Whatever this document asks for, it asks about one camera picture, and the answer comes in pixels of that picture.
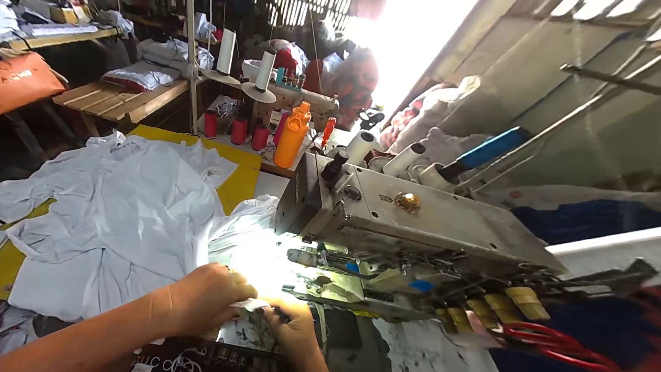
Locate person's left hand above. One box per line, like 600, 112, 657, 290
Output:
168, 262, 259, 338

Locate person's right hand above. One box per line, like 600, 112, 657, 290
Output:
257, 293, 320, 358

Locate white garment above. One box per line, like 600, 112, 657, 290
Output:
208, 195, 295, 313

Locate person's left forearm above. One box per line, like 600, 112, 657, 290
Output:
0, 289, 179, 372

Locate person's right forearm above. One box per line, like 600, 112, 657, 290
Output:
292, 349, 329, 372

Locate person's body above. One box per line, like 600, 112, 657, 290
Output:
124, 335, 292, 372

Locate black flat pad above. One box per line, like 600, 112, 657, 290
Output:
324, 309, 364, 350

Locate yellow table board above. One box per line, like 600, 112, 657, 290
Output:
0, 124, 262, 300

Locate white spread shirt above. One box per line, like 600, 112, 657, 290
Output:
0, 131, 239, 323

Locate stained white sheet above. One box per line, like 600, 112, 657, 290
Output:
372, 316, 500, 372

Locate orange bottle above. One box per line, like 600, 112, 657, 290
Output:
273, 101, 312, 169

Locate yellow-brown cylinder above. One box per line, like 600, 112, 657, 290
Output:
447, 307, 474, 334
484, 293, 522, 325
505, 286, 551, 321
435, 308, 457, 334
466, 299, 499, 330

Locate grey industrial sewing machine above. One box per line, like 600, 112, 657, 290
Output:
275, 152, 569, 323

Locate white disc cone holder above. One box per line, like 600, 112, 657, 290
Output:
241, 82, 277, 104
201, 69, 241, 86

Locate beige background sewing machine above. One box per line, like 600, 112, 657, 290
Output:
250, 85, 340, 130

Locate wooden slatted bench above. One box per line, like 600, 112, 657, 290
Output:
53, 79, 190, 124

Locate teal bobbin rack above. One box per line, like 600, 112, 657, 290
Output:
275, 67, 306, 92

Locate tall white thread cone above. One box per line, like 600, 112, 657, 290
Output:
217, 29, 237, 74
254, 50, 277, 92

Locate metal pole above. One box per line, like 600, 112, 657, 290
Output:
186, 0, 199, 136

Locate grey plastic sack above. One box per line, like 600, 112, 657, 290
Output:
416, 127, 494, 171

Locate flat bundle of white cloth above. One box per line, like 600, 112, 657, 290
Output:
101, 61, 182, 93

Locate red patterned plastic sack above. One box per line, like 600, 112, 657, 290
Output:
324, 45, 380, 130

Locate white sack with red cloth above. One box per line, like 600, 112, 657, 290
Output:
379, 75, 482, 154

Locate thick bundle of white cloth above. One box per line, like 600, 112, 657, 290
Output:
137, 38, 215, 78

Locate orange sack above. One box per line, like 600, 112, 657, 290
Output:
0, 49, 68, 115

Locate wooden table with cloths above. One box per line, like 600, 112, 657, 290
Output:
0, 0, 135, 51

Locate dark blue fabric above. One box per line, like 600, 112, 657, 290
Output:
488, 296, 661, 372

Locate dark blue cloth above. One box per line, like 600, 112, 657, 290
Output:
511, 199, 661, 246

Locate long wooden stick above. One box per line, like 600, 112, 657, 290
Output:
560, 63, 661, 96

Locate red-handled tool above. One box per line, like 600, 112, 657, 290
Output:
321, 117, 337, 151

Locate blue-handled black brush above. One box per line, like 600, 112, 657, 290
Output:
437, 126, 533, 184

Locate red-handled scissors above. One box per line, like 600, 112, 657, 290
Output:
466, 322, 622, 372

